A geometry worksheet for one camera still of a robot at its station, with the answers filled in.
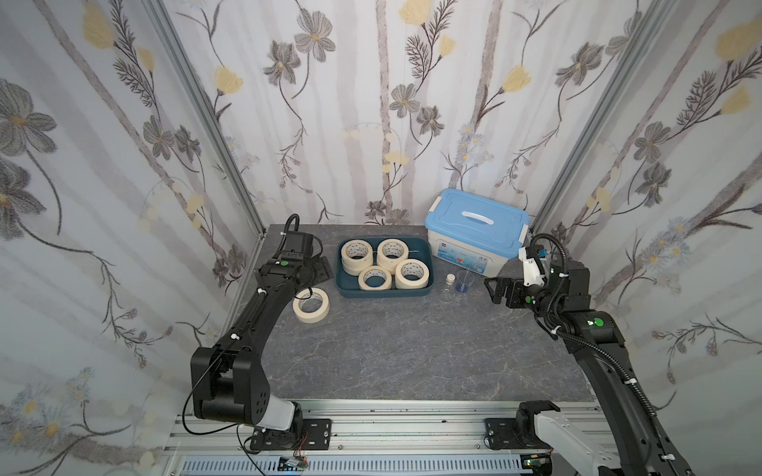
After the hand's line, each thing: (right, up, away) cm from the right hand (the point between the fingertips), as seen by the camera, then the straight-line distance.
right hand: (514, 280), depth 72 cm
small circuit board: (-53, -44, -2) cm, 69 cm away
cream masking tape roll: (-56, -14, +22) cm, 62 cm away
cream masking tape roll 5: (-43, +6, +38) cm, 58 cm away
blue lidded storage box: (-2, +14, +26) cm, 30 cm away
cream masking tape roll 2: (-36, +1, +32) cm, 48 cm away
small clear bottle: (-11, -7, +29) cm, 31 cm away
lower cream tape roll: (-43, +2, +32) cm, 54 cm away
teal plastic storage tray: (-19, +9, +39) cm, 44 cm away
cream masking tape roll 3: (-23, 0, +32) cm, 40 cm away
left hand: (-51, +2, +14) cm, 53 cm away
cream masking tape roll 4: (-30, +8, +38) cm, 50 cm away
